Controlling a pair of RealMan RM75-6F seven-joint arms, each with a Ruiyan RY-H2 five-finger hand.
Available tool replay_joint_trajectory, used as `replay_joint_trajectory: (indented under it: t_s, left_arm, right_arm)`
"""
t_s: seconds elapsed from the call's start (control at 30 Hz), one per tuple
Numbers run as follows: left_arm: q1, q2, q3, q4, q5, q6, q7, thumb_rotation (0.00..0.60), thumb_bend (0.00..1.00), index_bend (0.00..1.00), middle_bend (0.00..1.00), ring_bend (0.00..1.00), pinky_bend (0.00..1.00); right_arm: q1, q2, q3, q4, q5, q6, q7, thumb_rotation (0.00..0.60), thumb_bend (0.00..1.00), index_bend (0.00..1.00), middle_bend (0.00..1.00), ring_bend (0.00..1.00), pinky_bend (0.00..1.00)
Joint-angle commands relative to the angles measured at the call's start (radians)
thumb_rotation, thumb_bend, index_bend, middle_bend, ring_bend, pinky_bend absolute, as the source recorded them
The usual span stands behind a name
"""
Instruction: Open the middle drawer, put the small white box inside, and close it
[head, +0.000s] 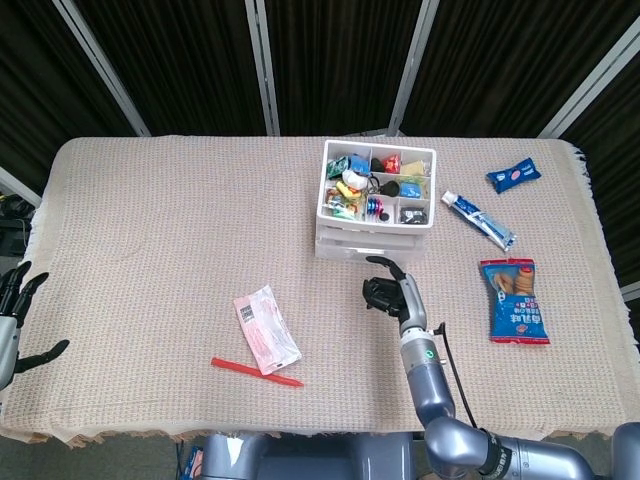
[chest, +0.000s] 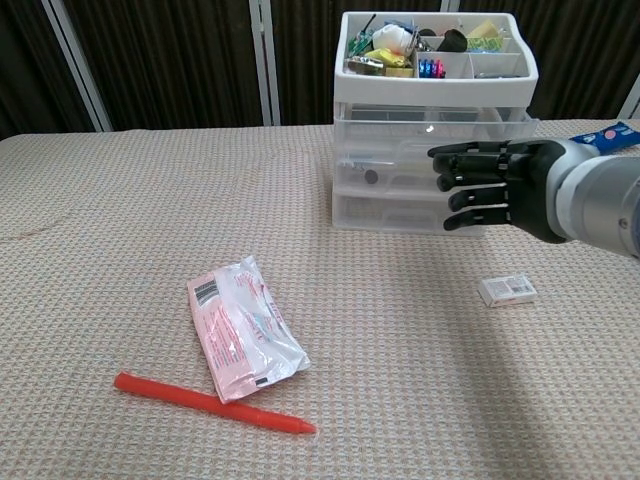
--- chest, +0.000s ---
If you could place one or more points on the blue snack packet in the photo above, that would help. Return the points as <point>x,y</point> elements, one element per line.
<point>605,136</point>

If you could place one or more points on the small white cardboard box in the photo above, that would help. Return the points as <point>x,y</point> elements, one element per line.
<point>507,290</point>

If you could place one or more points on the clear plastic drawer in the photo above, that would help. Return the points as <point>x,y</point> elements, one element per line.
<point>400,132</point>
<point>390,212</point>
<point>395,172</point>

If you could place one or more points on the green patterned flat packet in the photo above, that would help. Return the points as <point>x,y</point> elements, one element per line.
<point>487,45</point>

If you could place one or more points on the yellow plastic toy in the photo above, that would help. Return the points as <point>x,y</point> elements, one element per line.
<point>385,57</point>

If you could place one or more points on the red pen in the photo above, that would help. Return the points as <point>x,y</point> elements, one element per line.
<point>200,400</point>

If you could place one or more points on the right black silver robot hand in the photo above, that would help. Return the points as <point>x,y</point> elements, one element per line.
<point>525,185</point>

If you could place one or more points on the beige woven tablecloth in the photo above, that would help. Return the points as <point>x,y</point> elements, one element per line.
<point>150,225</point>

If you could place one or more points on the clear plastic drawer organizer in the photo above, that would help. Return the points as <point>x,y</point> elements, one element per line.
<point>435,90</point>

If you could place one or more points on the grey aluminium frame post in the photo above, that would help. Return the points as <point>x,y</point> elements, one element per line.
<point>80,70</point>
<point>265,65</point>
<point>631,97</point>
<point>450,5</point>

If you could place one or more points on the black pleated curtain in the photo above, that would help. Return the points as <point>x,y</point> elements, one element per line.
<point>175,60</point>

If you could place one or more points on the small blue packet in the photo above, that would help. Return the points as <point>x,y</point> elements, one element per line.
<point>402,22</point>

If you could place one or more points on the foil wrapped candy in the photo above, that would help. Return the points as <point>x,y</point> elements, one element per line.
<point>364,66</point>

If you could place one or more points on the yellow sponge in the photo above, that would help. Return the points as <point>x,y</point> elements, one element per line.
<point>484,29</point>

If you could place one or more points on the pink white plastic packet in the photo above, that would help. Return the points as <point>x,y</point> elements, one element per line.
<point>240,330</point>

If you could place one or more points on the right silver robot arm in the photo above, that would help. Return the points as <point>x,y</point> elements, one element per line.
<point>605,200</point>

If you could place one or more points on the coloured metal carabiners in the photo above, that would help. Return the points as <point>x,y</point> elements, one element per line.
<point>431,69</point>

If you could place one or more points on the white crumpled wad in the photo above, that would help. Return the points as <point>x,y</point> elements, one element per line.
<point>390,37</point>

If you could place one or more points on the green printed small packet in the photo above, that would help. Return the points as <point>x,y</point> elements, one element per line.
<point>359,44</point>

